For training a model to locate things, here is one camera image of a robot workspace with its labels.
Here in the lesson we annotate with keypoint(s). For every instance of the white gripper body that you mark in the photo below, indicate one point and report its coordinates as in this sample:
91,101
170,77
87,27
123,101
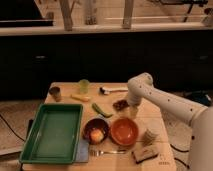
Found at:
133,99

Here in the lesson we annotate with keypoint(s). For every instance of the yellow banana piece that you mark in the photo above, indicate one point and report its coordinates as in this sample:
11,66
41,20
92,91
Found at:
81,98

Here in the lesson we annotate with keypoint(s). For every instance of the dark red grape bunch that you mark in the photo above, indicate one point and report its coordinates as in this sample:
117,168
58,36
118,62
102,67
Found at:
120,105

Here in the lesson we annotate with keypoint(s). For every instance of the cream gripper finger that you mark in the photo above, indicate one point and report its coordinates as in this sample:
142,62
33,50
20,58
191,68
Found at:
133,110

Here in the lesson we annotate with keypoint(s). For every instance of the wooden table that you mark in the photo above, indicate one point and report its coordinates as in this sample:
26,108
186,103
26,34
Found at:
148,116

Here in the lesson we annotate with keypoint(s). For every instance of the blue cloth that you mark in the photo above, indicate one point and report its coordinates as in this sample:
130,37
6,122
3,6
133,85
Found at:
82,155

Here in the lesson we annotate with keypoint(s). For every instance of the dark purple bowl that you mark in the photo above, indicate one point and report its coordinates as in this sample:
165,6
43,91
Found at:
96,123

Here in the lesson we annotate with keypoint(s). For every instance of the white handled brush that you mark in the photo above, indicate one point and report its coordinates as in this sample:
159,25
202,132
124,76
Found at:
108,90

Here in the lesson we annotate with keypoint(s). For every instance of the white paper cup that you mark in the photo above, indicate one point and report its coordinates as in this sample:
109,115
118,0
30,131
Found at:
149,137

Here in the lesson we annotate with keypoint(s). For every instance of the dark rectangular sponge block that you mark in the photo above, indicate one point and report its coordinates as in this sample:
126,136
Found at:
145,153

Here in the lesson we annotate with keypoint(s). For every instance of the silver fork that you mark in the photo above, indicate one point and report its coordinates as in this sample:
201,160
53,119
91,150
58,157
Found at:
99,152

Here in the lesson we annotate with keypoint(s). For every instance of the yellow fruit in bowl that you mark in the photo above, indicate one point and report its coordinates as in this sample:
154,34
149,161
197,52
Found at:
96,136

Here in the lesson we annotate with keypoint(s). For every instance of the translucent green cup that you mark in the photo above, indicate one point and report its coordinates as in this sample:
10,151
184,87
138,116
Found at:
83,86

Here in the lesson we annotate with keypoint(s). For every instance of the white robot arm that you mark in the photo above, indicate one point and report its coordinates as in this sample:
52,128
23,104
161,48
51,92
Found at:
199,117

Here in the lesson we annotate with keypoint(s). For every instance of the green plastic tray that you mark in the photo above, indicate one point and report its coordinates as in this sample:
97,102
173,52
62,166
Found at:
54,135

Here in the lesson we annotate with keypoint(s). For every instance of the dark brown cup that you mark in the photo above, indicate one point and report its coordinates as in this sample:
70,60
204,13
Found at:
55,93

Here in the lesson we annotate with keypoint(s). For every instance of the orange bowl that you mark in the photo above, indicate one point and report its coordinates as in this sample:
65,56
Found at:
124,131

